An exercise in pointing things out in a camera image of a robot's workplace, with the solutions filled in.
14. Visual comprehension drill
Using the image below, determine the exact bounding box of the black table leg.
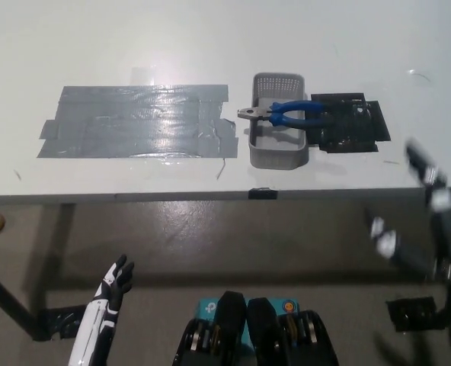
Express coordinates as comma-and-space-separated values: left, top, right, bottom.
0, 262, 46, 341

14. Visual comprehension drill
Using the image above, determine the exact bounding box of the black teal robot torso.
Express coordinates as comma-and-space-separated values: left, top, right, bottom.
174, 290, 341, 366

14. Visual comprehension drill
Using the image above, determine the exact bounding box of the small black tape strip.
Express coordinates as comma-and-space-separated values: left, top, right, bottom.
248, 187, 279, 201

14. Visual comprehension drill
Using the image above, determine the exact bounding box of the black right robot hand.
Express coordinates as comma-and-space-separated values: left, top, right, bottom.
366, 137, 451, 344

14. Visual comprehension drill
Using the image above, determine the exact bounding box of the grey duct tape patch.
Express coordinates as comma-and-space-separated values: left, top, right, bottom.
37, 84, 240, 160

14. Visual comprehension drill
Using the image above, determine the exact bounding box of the grey plastic basket container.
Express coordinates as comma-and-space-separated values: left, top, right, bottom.
248, 72, 309, 170

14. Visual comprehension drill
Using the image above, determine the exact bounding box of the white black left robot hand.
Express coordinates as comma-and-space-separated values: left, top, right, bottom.
67, 254, 136, 366

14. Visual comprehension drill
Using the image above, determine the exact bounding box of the blue handled plier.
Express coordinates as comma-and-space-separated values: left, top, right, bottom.
236, 101, 335, 131

